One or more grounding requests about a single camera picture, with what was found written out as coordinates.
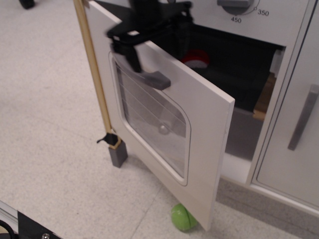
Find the silver cupboard door handle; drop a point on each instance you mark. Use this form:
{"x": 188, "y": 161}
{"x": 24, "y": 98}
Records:
{"x": 304, "y": 116}

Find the green toy cabbage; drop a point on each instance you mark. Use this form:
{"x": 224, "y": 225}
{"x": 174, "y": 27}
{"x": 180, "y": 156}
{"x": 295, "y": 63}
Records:
{"x": 182, "y": 219}

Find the grey oven temperature knob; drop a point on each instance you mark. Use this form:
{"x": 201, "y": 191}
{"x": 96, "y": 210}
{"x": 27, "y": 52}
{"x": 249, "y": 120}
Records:
{"x": 235, "y": 7}

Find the white salt shaker silver cap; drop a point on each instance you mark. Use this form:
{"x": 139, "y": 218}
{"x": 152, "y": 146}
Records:
{"x": 166, "y": 119}

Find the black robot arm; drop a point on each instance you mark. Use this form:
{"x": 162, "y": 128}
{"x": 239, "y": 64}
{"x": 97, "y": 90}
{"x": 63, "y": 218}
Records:
{"x": 148, "y": 20}

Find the grey cabinet leg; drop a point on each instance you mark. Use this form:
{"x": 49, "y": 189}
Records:
{"x": 118, "y": 151}

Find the black metal base plate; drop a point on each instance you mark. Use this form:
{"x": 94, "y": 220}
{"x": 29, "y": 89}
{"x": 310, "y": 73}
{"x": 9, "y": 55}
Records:
{"x": 30, "y": 229}

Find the dark grey oven tray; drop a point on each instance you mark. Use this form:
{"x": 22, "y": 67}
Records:
{"x": 240, "y": 66}

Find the black caster wheel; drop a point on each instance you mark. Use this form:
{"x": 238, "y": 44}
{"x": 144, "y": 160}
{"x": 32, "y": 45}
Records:
{"x": 27, "y": 4}

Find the red white sushi toy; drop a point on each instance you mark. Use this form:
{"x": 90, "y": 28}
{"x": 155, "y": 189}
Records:
{"x": 196, "y": 59}

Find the grey oven door handle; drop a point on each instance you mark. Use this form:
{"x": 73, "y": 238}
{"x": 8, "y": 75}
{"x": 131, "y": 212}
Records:
{"x": 155, "y": 79}

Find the white cupboard door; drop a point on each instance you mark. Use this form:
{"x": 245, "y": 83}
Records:
{"x": 294, "y": 175}

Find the white oven door with window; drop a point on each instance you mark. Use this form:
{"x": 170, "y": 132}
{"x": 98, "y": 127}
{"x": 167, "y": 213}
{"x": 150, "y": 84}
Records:
{"x": 188, "y": 161}

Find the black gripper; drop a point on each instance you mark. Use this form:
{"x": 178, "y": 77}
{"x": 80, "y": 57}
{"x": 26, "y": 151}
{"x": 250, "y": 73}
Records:
{"x": 147, "y": 20}

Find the white toy kitchen cabinet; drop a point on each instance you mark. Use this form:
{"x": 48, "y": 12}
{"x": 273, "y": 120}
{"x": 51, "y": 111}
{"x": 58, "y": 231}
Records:
{"x": 281, "y": 22}

